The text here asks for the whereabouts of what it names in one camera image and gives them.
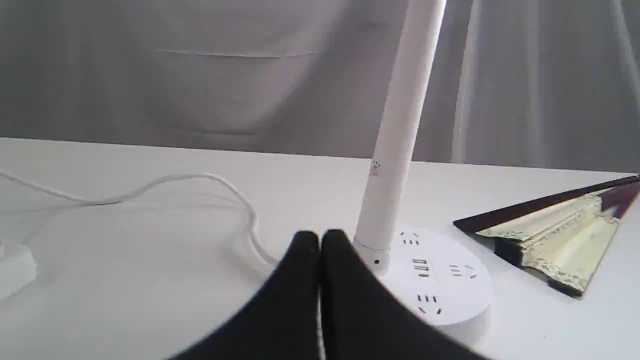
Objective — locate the folding paper fan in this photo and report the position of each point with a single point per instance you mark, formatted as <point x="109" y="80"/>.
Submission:
<point x="562" y="237"/>

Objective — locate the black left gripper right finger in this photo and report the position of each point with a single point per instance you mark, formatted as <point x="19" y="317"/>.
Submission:
<point x="362" y="320"/>

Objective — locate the white backdrop curtain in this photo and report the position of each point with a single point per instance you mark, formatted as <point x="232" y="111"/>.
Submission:
<point x="533" y="83"/>

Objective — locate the white desk lamp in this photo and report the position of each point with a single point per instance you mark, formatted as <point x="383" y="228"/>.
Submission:
<point x="435" y="277"/>

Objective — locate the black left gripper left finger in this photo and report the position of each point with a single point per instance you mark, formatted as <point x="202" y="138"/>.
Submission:
<point x="280" y="322"/>

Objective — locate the white power plug adapter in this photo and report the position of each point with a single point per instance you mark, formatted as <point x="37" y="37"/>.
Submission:
<point x="18" y="268"/>

